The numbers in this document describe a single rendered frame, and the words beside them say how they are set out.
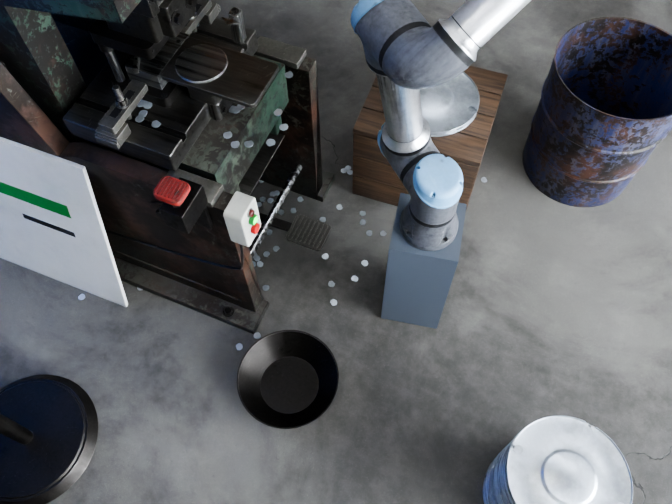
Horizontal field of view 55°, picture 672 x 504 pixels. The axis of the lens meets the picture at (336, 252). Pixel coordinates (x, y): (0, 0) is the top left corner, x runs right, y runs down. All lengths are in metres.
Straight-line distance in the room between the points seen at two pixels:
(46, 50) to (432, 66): 0.90
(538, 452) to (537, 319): 0.58
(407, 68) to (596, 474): 1.05
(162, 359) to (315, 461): 0.57
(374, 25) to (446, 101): 0.86
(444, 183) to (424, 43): 0.43
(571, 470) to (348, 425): 0.64
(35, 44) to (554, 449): 1.51
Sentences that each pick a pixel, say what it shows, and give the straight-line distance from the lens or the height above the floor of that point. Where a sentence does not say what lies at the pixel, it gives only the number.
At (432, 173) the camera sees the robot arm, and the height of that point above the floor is 0.68.
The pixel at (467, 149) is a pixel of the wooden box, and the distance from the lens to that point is 1.98.
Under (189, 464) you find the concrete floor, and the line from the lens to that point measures 1.97.
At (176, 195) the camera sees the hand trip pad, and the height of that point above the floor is 0.76.
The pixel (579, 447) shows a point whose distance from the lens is 1.71.
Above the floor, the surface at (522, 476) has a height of 0.31.
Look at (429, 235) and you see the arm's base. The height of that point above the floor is 0.51.
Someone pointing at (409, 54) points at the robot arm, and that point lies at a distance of 1.18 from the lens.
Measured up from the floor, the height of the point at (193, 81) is 0.78.
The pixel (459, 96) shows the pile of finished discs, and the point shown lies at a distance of 2.09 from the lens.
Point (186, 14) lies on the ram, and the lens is 1.53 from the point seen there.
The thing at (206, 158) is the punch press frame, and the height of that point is 0.64.
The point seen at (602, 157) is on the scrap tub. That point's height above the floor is 0.29.
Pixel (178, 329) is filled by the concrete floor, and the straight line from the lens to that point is 2.10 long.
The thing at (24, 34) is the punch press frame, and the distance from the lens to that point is 1.59.
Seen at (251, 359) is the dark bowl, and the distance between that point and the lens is 1.97.
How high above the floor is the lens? 1.88
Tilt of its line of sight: 61 degrees down
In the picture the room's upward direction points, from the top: 2 degrees counter-clockwise
